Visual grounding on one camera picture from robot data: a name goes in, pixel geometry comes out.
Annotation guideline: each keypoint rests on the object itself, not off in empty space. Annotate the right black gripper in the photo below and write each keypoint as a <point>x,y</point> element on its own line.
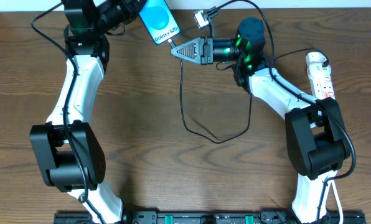
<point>204,50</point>

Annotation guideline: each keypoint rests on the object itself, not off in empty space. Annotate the blue Galaxy smartphone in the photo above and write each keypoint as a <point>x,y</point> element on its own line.
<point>159,21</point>

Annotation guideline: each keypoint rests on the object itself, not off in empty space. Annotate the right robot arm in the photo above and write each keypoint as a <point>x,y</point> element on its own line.
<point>316,139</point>

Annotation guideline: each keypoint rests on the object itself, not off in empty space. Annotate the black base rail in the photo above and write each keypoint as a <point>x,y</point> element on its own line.
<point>266,216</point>

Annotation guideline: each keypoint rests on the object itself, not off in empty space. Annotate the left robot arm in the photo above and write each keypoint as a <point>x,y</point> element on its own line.
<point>68,153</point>

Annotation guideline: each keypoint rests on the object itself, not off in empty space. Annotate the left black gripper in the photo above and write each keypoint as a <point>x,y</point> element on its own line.
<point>135,6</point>

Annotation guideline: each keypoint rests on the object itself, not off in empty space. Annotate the white power strip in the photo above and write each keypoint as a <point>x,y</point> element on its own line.
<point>322,88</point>

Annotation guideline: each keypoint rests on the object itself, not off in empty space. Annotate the white USB charger plug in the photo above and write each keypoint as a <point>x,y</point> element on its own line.
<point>317,65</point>

